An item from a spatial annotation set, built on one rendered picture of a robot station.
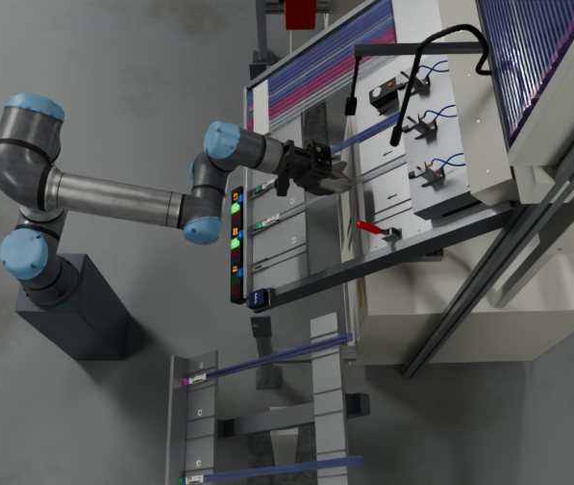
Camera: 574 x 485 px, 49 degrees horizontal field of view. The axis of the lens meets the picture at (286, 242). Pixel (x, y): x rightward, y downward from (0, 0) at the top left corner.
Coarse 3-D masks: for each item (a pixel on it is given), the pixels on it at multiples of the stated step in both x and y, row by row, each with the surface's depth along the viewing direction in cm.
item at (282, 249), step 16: (288, 128) 168; (256, 176) 172; (272, 176) 167; (256, 192) 171; (272, 192) 165; (288, 192) 160; (304, 192) 156; (256, 208) 168; (272, 208) 163; (288, 208) 159; (256, 224) 165; (272, 224) 161; (288, 224) 157; (304, 224) 153; (256, 240) 164; (272, 240) 160; (288, 240) 155; (304, 240) 151; (256, 256) 162; (272, 256) 157; (288, 256) 153; (304, 256) 150; (256, 272) 160; (272, 272) 156; (288, 272) 152; (304, 272) 148; (256, 288) 159
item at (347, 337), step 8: (336, 336) 119; (344, 336) 118; (352, 336) 118; (312, 344) 123; (320, 344) 122; (328, 344) 120; (336, 344) 119; (280, 352) 129; (288, 352) 127; (296, 352) 125; (304, 352) 125; (256, 360) 133; (264, 360) 131; (272, 360) 130; (280, 360) 130; (232, 368) 138; (240, 368) 136; (248, 368) 135; (208, 376) 143; (216, 376) 141
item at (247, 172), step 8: (248, 88) 185; (248, 96) 184; (248, 104) 183; (248, 112) 182; (248, 120) 180; (248, 128) 179; (248, 168) 174; (248, 176) 172; (248, 184) 171; (248, 192) 170; (248, 200) 169; (248, 208) 168; (248, 216) 167; (248, 224) 166; (248, 232) 165; (248, 240) 164; (248, 248) 163; (248, 256) 162; (248, 264) 161; (248, 272) 160; (248, 280) 159; (248, 288) 159; (248, 296) 158
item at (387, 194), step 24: (408, 0) 149; (432, 0) 144; (408, 24) 147; (432, 24) 141; (384, 72) 148; (360, 96) 152; (360, 120) 149; (360, 144) 147; (384, 144) 141; (384, 192) 137; (408, 192) 132; (384, 216) 135; (408, 216) 131; (456, 216) 122
